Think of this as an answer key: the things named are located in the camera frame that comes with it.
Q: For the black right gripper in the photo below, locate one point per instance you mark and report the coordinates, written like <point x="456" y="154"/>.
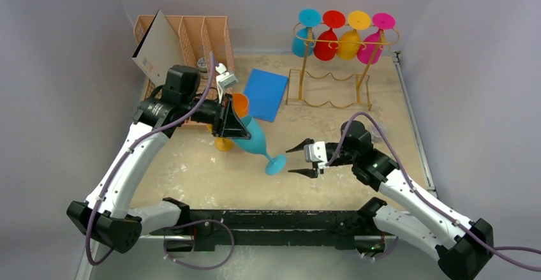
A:
<point x="316" y="164"/>

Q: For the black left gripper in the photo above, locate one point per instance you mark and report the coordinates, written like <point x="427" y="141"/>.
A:
<point x="226" y="122"/>

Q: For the yellow front wine glass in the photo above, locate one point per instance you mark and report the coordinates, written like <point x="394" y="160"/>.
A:
<point x="223" y="144"/>

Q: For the yellow wine glass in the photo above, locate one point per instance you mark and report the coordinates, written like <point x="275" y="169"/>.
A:
<point x="223" y="144"/>
<point x="350" y="41"/>

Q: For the orange wine glass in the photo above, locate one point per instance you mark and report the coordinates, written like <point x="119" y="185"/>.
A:
<point x="240" y="104"/>

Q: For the light blue front wine glass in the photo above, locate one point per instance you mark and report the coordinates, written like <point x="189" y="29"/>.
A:
<point x="257" y="145"/>

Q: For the light blue wine glass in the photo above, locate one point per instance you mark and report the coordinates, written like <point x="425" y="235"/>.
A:
<point x="308" y="18"/>
<point x="257" y="145"/>

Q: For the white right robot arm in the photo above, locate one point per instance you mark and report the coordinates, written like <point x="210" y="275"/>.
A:
<point x="457" y="243"/>

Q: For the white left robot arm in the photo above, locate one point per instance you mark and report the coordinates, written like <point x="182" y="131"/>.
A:
<point x="105" y="215"/>

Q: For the gold metal wine glass rack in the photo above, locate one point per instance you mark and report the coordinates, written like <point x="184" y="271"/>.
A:
<point x="328" y="90"/>

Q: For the red wine glass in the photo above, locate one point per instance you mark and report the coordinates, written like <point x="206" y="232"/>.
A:
<point x="326" y="45"/>

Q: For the yellow rear wine glass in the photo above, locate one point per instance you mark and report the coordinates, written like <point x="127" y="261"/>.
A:
<point x="350" y="41"/>

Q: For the light blue rear wine glass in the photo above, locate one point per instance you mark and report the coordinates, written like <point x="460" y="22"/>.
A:
<point x="308" y="18"/>

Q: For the magenta wine glass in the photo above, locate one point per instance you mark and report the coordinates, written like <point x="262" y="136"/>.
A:
<point x="372" y="48"/>

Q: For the blue notebook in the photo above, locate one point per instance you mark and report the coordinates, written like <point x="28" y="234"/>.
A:
<point x="265" y="91"/>

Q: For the small jar in organizer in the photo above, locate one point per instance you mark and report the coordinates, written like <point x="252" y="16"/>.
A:
<point x="202" y="68"/>

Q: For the pink plastic file organizer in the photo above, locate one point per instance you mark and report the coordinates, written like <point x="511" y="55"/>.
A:
<point x="198" y="35"/>

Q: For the grey board in organizer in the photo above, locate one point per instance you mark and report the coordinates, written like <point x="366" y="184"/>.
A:
<point x="158" y="47"/>

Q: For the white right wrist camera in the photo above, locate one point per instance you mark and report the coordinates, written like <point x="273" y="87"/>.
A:
<point x="316" y="153"/>

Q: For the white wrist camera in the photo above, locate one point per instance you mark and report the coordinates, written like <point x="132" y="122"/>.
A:
<point x="224" y="80"/>
<point x="316" y="153"/>

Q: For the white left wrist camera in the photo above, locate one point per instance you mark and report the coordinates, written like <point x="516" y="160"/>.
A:
<point x="224" y="80"/>

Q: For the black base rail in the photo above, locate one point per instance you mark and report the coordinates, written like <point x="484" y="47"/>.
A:
<point x="340" y="229"/>

